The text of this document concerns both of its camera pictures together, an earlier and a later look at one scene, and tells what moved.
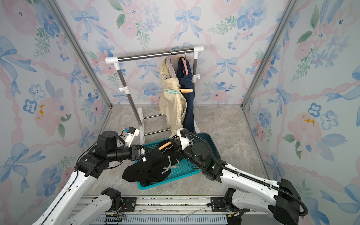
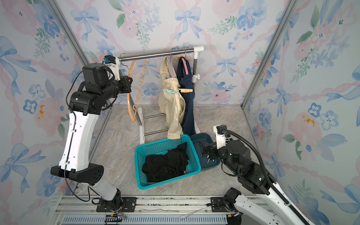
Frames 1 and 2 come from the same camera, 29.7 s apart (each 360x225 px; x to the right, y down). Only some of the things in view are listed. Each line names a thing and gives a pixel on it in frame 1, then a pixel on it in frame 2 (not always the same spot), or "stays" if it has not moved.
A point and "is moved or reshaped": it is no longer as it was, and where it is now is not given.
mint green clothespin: x=172 y=91 stays
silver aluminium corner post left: x=81 y=50 stays
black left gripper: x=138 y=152 to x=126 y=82
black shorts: x=156 y=167 is moved or reshaped
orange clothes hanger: x=164 y=146 to x=128 y=96
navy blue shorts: x=185 y=81 stays
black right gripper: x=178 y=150 to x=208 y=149
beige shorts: x=172 y=108 stays
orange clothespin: x=184 y=90 stays
